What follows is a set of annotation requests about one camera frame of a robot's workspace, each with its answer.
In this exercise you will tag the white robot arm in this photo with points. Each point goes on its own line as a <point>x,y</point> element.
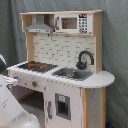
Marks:
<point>12,114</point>

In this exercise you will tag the wooden toy kitchen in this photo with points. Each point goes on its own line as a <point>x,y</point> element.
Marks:
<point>62,49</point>

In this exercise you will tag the grey toy sink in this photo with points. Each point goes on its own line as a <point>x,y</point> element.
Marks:
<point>73,74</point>

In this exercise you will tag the black toy faucet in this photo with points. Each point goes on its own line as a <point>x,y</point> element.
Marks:
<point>82,64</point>

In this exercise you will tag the black toy stovetop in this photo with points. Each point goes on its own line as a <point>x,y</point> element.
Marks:
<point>37,66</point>

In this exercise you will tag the red oven knob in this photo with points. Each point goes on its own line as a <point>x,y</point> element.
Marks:
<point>33,83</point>

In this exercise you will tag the white cupboard door with dispenser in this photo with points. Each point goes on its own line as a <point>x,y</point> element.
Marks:
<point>63,107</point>

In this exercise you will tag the white toy microwave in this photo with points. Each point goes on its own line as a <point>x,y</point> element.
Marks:
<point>73,23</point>

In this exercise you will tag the grey range hood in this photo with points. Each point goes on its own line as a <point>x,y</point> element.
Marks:
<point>39,26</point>

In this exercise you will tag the grey backdrop curtain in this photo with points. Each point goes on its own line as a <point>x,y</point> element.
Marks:
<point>115,43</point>

